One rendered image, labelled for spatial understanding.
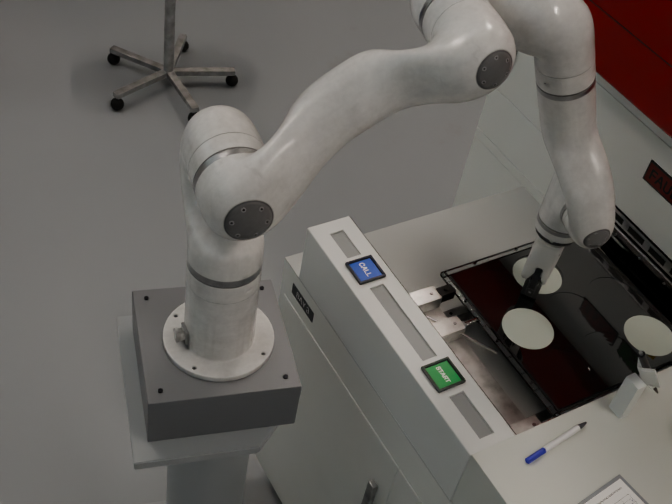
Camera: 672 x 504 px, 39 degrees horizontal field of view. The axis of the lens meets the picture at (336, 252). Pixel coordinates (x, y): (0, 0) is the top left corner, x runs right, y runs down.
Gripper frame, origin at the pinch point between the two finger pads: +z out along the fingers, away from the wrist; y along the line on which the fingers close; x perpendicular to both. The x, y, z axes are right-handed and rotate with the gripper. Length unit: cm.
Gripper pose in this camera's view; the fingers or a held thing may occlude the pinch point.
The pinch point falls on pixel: (532, 286)
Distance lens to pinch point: 187.5
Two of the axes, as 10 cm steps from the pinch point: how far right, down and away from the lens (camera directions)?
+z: -1.4, 7.0, 7.0
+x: 9.0, 3.9, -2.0
